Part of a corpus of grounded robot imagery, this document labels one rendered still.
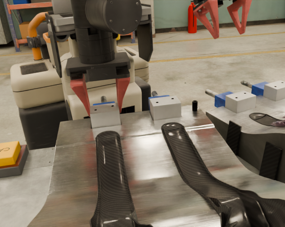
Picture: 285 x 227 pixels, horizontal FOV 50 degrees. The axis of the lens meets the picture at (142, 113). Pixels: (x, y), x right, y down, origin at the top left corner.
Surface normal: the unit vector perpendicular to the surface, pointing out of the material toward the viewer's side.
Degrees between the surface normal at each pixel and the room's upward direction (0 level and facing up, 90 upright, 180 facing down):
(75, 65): 0
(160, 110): 90
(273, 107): 0
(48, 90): 90
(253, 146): 90
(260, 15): 90
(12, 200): 0
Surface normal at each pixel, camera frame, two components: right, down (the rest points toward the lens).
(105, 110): -0.07, -0.90
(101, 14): -0.82, 0.28
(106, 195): 0.10, -0.99
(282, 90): 0.44, 0.36
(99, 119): 0.15, 0.41
